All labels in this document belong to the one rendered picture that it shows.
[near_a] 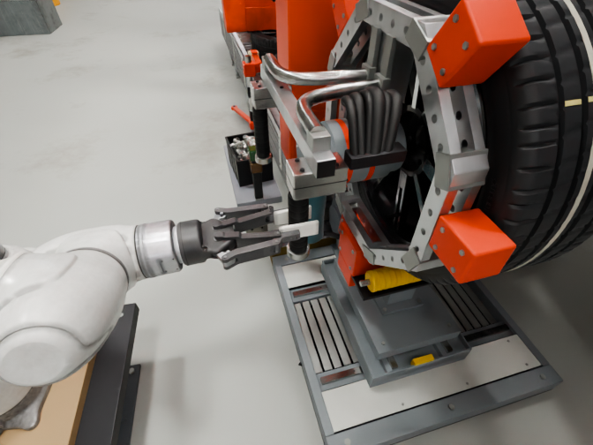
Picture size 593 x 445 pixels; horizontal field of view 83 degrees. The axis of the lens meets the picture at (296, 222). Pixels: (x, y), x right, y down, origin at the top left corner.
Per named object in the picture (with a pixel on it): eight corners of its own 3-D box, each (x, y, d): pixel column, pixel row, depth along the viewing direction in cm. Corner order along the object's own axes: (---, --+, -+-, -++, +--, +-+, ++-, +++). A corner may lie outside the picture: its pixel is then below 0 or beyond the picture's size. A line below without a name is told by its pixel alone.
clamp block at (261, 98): (292, 106, 79) (292, 83, 75) (254, 110, 77) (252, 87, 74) (287, 97, 83) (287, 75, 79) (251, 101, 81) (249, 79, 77)
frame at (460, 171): (424, 311, 76) (548, 51, 38) (398, 318, 74) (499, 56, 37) (338, 175, 114) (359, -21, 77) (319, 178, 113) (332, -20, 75)
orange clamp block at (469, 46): (483, 84, 50) (534, 39, 41) (436, 90, 48) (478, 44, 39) (468, 43, 51) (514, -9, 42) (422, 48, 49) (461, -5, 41)
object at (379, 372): (463, 360, 118) (473, 347, 111) (369, 388, 111) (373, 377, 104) (395, 256, 153) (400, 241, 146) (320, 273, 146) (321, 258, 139)
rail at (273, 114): (319, 213, 161) (321, 175, 146) (300, 216, 159) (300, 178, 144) (241, 54, 334) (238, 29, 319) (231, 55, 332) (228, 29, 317)
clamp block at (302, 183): (346, 192, 55) (349, 165, 52) (293, 202, 53) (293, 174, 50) (335, 175, 59) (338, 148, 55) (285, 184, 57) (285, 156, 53)
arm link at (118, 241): (156, 266, 62) (144, 305, 50) (63, 284, 59) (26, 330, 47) (140, 211, 58) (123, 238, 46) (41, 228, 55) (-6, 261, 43)
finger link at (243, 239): (213, 230, 56) (213, 237, 55) (281, 227, 57) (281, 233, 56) (217, 246, 59) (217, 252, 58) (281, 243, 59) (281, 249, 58)
